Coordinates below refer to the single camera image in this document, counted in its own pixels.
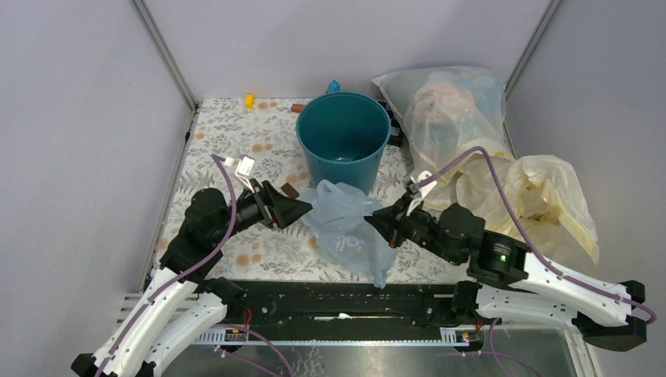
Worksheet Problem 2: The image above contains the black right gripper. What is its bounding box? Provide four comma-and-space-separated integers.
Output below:
362, 190, 460, 264

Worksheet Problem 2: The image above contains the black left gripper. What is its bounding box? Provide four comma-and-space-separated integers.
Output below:
213, 178, 314, 243

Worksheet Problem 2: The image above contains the light blue plastic trash bag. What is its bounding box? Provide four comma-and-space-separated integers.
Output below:
299, 180, 397, 288

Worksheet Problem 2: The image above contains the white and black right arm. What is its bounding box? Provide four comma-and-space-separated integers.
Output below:
365, 199, 647, 352

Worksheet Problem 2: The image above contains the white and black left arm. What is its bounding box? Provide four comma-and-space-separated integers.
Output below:
71, 180, 312, 376

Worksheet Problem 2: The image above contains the teal plastic trash bin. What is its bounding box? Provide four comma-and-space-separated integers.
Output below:
295, 92, 391, 194

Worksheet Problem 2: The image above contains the blue object behind bin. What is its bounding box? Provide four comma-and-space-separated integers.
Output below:
326, 80, 341, 93

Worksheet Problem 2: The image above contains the small brown block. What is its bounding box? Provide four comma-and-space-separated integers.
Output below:
280, 182, 300, 199

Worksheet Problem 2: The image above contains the black white checkered board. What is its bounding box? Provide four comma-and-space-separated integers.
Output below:
378, 100, 404, 147

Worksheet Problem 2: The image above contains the floral patterned table cloth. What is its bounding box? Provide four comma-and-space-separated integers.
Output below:
152, 99, 470, 284

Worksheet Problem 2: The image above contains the small brown cylinder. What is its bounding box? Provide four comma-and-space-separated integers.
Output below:
291, 104, 305, 113

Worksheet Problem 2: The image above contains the small yellow block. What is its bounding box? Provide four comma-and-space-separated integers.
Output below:
244, 93, 254, 109

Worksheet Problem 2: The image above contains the clear bag with stuffed items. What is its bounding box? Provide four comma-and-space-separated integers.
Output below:
372, 66, 515, 180

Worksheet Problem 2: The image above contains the yellowish crumpled plastic bag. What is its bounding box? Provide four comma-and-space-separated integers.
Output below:
424, 152, 599, 276

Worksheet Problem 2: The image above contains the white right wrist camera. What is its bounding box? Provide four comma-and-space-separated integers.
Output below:
406, 170, 437, 216

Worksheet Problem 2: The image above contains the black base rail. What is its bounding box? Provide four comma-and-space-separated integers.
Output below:
223, 280, 491, 331

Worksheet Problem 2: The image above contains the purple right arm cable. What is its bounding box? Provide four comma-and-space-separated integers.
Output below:
415, 146, 657, 324

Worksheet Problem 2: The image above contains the white slotted cable duct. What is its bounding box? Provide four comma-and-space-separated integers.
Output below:
192, 326, 472, 348

